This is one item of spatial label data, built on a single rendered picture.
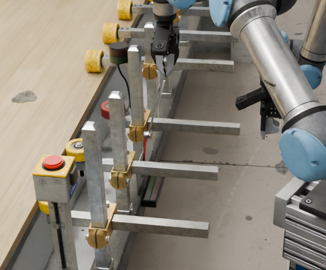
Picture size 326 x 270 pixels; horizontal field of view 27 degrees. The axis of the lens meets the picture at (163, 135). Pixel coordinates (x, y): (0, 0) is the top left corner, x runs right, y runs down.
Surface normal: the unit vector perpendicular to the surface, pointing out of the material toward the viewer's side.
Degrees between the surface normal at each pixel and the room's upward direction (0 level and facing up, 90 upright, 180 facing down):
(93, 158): 90
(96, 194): 90
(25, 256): 90
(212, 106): 0
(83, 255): 0
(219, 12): 87
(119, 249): 0
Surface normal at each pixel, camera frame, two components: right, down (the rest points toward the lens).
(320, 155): 0.29, 0.05
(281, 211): -0.62, 0.43
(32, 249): 0.98, 0.07
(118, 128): -0.17, 0.52
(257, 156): -0.03, -0.85
